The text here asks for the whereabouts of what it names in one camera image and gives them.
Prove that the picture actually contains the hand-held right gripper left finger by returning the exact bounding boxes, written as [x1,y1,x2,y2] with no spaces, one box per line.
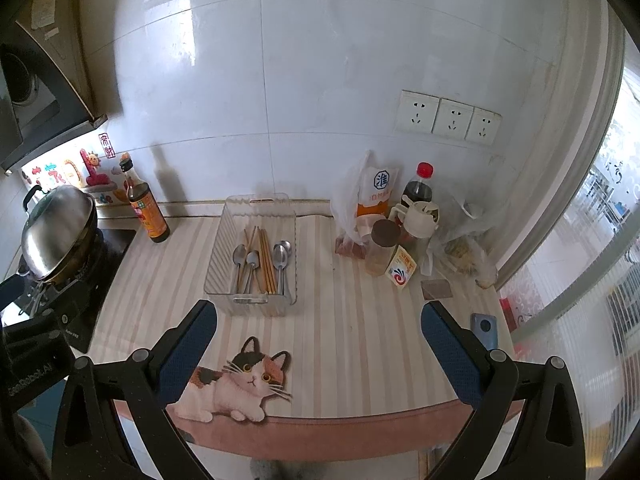
[51,300,218,480]

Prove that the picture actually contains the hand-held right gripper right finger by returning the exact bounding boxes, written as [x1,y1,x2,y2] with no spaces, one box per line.
[421,300,586,480]

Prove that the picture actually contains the clear plastic basket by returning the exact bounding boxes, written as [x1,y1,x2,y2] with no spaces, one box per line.
[204,192,298,318]

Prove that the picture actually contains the steel spoon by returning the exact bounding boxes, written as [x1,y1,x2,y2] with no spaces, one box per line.
[272,246,290,297]
[242,250,261,295]
[279,240,296,301]
[231,244,247,295]

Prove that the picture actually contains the bundle of wooden chopsticks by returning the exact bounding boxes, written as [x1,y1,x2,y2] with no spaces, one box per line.
[243,226,277,295]

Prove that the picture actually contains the blue phone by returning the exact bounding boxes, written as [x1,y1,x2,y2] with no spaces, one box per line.
[471,313,500,350]

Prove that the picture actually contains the teal cabinet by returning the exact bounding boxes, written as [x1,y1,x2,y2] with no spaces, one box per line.
[20,382,68,461]

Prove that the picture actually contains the brown scouring pad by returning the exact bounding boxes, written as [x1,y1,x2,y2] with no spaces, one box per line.
[421,279,452,301]

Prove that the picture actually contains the striped cat print table mat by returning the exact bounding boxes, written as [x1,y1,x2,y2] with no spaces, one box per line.
[90,215,516,461]

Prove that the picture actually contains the yellow and white packet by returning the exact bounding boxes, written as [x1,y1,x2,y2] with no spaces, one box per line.
[385,245,418,287]

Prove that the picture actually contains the crumpled clear plastic bag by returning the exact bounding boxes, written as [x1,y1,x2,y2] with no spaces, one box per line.
[430,185,498,287]

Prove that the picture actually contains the black wok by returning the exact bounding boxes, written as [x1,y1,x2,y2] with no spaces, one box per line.
[30,215,104,285]

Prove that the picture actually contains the black glass gas stove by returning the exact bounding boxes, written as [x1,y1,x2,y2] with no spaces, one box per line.
[0,227,138,353]

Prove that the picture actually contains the glass jar brown lid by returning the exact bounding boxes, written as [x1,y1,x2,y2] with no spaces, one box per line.
[365,219,402,277]

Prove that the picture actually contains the steel wok lid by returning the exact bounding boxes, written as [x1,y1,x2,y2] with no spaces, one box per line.
[20,185,97,281]

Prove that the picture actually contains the frosted glass sliding door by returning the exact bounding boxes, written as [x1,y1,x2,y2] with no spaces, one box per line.
[492,10,640,480]

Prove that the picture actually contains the white plastic cup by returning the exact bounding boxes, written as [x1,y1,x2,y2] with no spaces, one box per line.
[390,197,443,242]

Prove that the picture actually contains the clear bag with red contents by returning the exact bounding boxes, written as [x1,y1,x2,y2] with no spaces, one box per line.
[335,230,372,261]

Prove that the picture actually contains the soy sauce bottle orange label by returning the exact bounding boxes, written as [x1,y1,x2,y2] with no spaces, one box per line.
[119,156,171,245]

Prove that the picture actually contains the cola bottle red cap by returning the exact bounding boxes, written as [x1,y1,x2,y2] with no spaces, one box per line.
[400,162,435,241]

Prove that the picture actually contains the white plastic salt bag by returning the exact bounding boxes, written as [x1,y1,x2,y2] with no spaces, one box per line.
[332,150,403,256]

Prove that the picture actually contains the range hood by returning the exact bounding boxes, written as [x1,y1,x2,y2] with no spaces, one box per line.
[0,0,108,171]

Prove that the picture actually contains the colourful cartoon wall sticker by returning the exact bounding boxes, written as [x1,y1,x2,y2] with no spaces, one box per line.
[20,132,133,207]

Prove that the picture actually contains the white wall socket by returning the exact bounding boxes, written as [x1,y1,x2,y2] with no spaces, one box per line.
[465,107,501,147]
[432,99,476,139]
[395,90,441,135]

